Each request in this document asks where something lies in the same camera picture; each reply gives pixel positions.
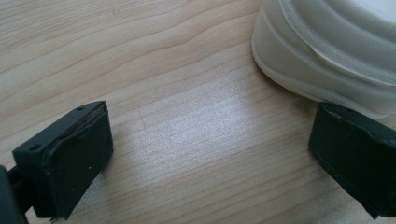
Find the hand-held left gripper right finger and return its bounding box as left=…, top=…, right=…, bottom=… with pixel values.
left=307, top=102, right=396, bottom=220

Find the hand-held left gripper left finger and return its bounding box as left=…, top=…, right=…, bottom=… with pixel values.
left=12, top=100, right=114, bottom=220

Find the translucent white plastic container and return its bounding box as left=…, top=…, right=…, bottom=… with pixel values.
left=251, top=0, right=396, bottom=120

